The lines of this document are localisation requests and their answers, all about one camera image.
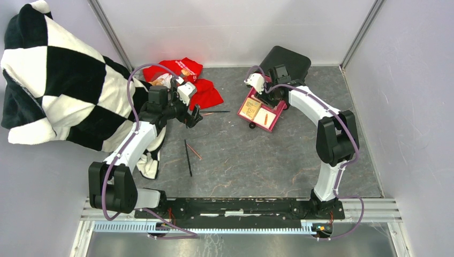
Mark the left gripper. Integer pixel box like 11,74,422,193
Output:
162,87,202,129

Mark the yellow small box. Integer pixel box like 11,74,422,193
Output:
239,97,262,120

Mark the black pink drawer organizer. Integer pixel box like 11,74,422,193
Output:
237,46,311,132

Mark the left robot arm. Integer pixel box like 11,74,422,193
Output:
88,82,203,218

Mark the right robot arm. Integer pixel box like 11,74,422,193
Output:
245,65,359,218

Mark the black thin brush stick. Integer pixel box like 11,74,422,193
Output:
184,139,193,177

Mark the rose pencil near mirror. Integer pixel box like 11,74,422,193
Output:
186,143,202,160

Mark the red cloth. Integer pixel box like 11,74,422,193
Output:
142,58,224,110

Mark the small plush doll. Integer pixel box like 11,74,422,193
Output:
149,73,174,88

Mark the black white checkered blanket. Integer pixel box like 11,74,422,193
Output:
0,0,168,180

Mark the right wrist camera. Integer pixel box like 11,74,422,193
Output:
244,73,267,94

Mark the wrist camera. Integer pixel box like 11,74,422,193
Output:
244,73,267,94
176,77,197,106

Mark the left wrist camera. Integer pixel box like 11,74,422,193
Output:
176,77,197,106

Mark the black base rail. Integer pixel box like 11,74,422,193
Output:
153,198,345,230

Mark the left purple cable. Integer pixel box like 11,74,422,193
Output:
101,63,199,240

